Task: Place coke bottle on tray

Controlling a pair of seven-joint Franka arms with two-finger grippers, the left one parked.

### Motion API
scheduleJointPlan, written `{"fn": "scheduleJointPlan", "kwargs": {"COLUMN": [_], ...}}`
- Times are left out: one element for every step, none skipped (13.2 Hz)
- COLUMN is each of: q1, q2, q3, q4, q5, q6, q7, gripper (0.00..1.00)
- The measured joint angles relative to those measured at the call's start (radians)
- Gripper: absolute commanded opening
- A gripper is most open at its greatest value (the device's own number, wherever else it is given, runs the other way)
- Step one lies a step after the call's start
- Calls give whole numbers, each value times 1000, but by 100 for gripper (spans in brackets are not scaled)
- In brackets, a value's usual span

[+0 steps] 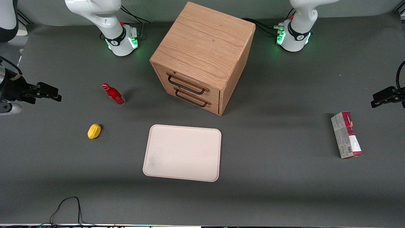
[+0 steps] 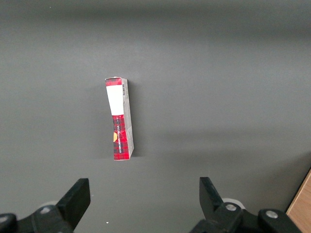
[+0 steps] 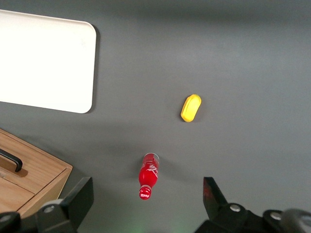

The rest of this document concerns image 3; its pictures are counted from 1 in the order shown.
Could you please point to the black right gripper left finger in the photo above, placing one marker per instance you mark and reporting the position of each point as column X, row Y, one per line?
column 70, row 208

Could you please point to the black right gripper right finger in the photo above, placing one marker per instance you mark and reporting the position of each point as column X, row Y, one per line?
column 218, row 211

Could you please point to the red coke bottle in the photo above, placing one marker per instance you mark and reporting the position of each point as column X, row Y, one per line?
column 148, row 174

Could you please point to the white rectangular tray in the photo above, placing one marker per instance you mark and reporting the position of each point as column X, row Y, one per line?
column 43, row 60

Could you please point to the wooden two-drawer cabinet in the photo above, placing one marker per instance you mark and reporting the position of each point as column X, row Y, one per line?
column 46, row 179

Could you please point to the wooden lower drawer front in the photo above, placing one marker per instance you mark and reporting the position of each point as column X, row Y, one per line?
column 41, row 167

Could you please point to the yellow oval plastic object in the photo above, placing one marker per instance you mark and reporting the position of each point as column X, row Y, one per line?
column 190, row 108

